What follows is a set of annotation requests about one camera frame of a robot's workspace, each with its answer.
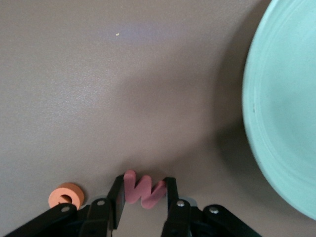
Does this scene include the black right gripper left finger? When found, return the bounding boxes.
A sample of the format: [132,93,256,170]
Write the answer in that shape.
[4,173,125,237]

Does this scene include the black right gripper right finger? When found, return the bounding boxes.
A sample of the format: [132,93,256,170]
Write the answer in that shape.
[161,177,262,237]

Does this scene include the orange foam letter e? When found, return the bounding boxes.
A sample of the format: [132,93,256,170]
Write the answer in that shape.
[48,182,85,209]

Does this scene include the pink foam letter w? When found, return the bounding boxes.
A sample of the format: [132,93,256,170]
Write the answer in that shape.
[123,169,167,210]

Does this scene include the brown table cover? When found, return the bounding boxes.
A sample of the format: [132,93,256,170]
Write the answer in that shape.
[0,0,316,237]

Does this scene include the green plate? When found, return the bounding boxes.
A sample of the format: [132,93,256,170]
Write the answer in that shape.
[241,0,316,220]

